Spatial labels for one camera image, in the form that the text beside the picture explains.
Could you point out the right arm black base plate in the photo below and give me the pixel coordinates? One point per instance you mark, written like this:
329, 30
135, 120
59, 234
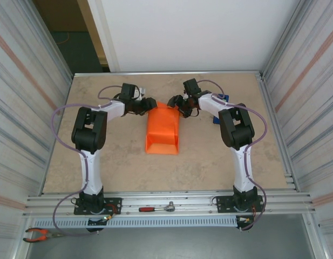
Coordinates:
223, 205

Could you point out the aluminium table frame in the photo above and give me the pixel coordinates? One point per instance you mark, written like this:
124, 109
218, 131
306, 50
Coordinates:
182, 194

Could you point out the orange wrapping paper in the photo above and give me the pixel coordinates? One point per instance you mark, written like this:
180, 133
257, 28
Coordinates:
162, 126

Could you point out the black base electronics module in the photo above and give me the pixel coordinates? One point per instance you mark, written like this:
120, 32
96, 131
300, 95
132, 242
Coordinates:
244, 222
95, 222

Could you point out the blue tape dispenser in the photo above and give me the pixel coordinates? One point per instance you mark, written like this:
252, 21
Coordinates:
225, 97

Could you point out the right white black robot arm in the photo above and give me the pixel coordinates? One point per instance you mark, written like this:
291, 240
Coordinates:
236, 132

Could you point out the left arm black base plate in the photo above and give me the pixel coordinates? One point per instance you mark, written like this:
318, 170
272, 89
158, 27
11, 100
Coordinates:
113, 206

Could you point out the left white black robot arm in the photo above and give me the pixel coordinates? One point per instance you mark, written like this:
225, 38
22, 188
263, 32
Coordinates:
90, 135

